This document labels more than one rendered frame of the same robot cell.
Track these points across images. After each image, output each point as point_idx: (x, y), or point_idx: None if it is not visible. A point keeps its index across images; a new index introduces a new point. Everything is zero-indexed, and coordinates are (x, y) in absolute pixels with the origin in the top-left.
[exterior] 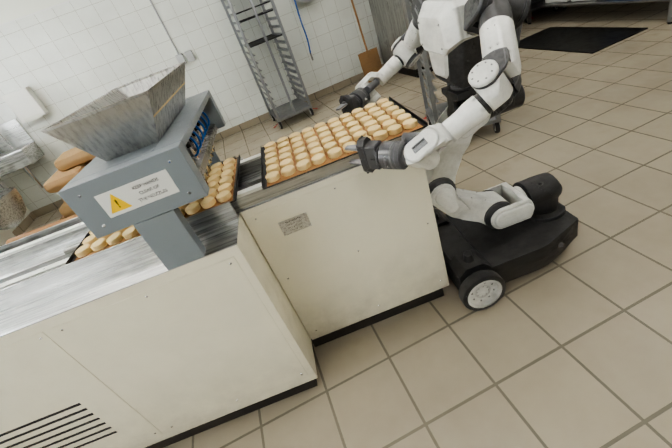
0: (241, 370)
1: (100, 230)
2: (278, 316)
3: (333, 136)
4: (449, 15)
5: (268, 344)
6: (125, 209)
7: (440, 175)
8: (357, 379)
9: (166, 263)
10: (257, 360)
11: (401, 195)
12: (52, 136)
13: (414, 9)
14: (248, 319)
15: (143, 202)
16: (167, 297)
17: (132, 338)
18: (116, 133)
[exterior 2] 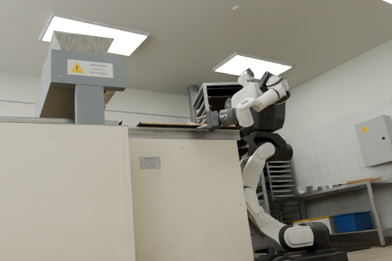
0: (75, 258)
1: (56, 77)
2: (130, 204)
3: None
4: (251, 87)
5: (112, 233)
6: (79, 73)
7: (246, 184)
8: None
9: (79, 117)
10: (94, 250)
11: (223, 172)
12: (55, 35)
13: (226, 105)
14: (108, 195)
15: (90, 74)
16: (63, 144)
17: (13, 170)
18: (84, 50)
